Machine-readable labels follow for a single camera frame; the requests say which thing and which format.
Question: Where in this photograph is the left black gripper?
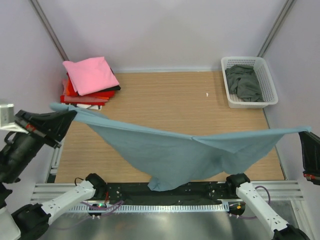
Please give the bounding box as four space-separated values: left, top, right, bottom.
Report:
0 107 79 181

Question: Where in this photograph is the blue-grey t shirt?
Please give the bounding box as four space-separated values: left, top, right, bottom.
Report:
50 103 312 192

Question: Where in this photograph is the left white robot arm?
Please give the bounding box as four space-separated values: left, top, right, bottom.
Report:
0 110 107 240

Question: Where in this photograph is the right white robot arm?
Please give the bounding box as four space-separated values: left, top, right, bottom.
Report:
225 131 320 240

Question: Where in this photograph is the light red folded t shirt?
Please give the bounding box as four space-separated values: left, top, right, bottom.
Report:
60 79 109 106

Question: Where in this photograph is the white patterned folded t shirt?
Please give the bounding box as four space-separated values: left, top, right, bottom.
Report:
75 104 102 111

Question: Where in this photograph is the pink folded t shirt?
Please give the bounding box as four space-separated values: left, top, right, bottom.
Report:
62 56 119 96

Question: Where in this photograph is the black folded t shirt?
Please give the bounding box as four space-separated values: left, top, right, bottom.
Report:
99 69 121 92

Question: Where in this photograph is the white plastic basket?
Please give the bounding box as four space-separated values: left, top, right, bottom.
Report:
221 56 279 109

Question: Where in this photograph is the dark grey t shirt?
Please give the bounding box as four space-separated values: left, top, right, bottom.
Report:
225 64 264 102

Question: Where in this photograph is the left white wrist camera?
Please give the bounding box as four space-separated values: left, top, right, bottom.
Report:
0 99 27 134

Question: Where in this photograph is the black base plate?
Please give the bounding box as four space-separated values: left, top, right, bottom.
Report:
91 181 238 206

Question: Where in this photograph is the white slotted cable duct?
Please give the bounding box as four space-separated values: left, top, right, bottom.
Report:
67 202 230 213

